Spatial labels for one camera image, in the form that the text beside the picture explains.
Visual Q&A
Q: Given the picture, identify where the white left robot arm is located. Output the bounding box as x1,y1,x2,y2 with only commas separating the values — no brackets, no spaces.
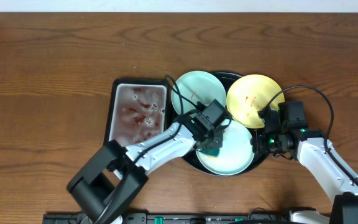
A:
67,120,224,223

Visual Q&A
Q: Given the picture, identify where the black rectangular water tray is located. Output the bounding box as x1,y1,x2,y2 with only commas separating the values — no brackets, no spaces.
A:
104,78,168,146

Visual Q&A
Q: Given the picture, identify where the green yellow sponge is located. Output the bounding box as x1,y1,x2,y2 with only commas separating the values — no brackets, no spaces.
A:
201,148,220,157

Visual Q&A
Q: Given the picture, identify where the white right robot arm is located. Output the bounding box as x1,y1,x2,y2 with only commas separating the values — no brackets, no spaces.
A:
254,108,358,223

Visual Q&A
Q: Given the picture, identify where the light green plate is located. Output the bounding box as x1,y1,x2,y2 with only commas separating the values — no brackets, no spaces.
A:
175,71,226,107
196,120,255,176

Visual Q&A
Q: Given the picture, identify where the round black tray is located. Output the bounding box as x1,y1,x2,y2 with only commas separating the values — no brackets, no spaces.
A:
166,71,272,177

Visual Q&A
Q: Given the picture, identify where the yellow plate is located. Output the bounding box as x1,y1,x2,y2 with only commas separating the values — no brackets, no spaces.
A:
226,74,282,129

